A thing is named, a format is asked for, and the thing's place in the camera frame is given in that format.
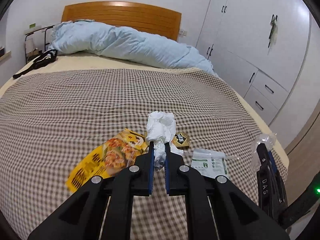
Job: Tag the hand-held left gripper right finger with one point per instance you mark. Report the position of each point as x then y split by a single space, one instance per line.
167 180

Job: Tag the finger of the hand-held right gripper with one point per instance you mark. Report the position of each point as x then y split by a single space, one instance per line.
265 180
280 192

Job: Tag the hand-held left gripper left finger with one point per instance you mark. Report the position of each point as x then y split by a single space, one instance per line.
150 180

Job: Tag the clear plastic film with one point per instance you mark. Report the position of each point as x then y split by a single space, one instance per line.
266 138

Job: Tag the dark gold snack packet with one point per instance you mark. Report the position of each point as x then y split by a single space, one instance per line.
182 140

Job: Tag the yellow snack packet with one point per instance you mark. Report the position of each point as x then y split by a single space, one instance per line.
112 155

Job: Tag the white green-printed pouch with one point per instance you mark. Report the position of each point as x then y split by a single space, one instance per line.
210 163

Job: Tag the white tissue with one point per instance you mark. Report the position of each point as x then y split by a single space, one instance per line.
160 127

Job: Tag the checked bedspread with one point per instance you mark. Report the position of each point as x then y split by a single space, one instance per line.
75 105

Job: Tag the light blue duvet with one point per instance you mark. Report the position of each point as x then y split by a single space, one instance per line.
125 45

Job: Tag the hanging pale cloth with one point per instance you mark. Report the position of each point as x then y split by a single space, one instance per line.
273 30

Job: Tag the white wardrobe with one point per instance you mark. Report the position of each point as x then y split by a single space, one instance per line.
250 30

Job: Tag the wooden headboard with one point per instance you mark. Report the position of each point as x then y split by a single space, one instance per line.
120 12

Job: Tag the black bedside rack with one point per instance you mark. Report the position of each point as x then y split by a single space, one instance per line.
35 31

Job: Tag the black flat box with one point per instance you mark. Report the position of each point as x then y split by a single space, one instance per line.
2 51

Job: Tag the wall socket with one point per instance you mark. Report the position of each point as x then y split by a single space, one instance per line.
183 31

